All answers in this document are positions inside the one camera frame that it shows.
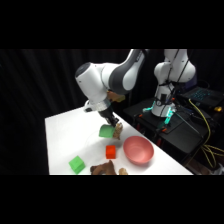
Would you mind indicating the black robot stand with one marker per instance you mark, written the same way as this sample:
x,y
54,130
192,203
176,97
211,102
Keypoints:
x,y
180,133

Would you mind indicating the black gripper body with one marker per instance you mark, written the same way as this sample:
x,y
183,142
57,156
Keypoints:
x,y
108,116

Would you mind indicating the small tan lump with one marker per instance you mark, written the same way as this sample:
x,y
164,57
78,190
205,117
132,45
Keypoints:
x,y
123,171

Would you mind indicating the orange cube block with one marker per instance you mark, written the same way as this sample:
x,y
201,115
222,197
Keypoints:
x,y
110,152

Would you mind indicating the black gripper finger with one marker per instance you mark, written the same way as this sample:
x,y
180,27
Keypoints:
x,y
117,124
109,124

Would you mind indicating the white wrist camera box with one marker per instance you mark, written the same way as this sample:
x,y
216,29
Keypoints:
x,y
88,107

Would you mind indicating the black laptop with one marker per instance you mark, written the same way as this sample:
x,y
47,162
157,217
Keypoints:
x,y
201,95

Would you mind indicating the black curtain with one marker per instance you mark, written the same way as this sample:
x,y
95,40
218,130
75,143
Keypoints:
x,y
33,100

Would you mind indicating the green cube block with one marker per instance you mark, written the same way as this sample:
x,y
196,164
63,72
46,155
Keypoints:
x,y
77,164

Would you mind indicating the tan spiky shell object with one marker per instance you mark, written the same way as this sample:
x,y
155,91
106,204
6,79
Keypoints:
x,y
117,132

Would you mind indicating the green triangle block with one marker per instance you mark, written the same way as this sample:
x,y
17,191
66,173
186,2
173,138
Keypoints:
x,y
106,132

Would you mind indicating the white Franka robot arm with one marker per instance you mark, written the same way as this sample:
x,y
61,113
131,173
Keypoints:
x,y
100,81

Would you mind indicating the pink bowl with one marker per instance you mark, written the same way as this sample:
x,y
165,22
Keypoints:
x,y
138,150

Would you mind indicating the small yellow object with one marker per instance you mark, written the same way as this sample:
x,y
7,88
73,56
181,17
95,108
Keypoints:
x,y
218,108

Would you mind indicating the brown wood piece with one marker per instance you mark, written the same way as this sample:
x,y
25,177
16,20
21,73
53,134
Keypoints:
x,y
103,168

